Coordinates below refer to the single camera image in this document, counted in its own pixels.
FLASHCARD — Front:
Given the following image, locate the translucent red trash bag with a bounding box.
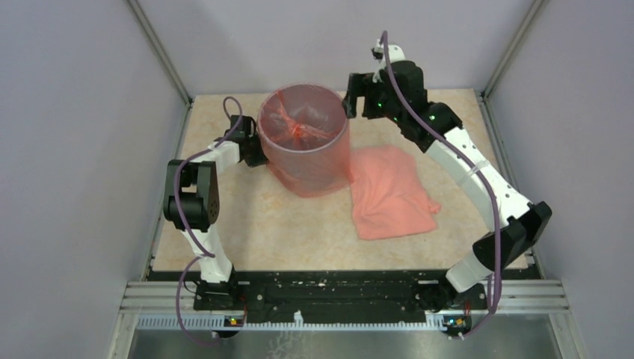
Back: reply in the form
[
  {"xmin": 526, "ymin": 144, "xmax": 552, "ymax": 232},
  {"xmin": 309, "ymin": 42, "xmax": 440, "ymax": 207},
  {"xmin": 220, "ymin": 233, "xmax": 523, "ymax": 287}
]
[{"xmin": 257, "ymin": 83, "xmax": 351, "ymax": 197}]

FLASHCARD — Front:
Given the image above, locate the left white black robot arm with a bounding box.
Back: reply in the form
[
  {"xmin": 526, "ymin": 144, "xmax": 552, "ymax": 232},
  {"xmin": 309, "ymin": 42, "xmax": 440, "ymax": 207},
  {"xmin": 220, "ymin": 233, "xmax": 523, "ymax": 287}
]
[{"xmin": 163, "ymin": 114, "xmax": 267, "ymax": 309}]

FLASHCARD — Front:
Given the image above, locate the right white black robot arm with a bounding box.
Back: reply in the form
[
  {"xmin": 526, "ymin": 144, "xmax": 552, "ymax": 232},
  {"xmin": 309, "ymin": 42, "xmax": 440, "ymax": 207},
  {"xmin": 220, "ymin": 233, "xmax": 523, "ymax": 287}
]
[{"xmin": 342, "ymin": 61, "xmax": 553, "ymax": 308}]

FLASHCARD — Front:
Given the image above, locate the flat pink trash bag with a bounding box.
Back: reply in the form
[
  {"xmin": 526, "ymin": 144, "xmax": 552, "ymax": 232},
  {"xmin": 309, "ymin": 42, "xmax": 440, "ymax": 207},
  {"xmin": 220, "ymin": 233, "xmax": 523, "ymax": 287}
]
[{"xmin": 350, "ymin": 145, "xmax": 441, "ymax": 241}]

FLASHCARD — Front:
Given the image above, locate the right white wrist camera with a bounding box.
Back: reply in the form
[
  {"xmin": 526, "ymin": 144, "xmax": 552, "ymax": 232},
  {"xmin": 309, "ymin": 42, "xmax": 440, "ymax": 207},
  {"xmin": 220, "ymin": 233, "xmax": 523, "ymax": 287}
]
[{"xmin": 371, "ymin": 42, "xmax": 406, "ymax": 83}]

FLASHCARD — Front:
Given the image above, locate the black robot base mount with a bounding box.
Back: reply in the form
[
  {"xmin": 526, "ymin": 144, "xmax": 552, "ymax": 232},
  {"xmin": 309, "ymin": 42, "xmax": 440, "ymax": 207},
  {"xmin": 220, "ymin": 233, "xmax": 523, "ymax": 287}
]
[{"xmin": 148, "ymin": 270, "xmax": 501, "ymax": 324}]

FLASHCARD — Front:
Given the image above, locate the white toothed cable rail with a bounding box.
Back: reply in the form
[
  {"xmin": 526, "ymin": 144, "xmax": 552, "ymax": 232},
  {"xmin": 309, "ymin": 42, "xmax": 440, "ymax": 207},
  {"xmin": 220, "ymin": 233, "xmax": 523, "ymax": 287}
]
[{"xmin": 137, "ymin": 311, "xmax": 471, "ymax": 332}]

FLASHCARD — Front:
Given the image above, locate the aluminium frame rail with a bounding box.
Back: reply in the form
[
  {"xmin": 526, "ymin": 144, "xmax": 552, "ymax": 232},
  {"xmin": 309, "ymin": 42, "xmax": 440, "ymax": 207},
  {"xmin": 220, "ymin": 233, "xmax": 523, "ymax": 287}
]
[{"xmin": 119, "ymin": 280, "xmax": 570, "ymax": 314}]

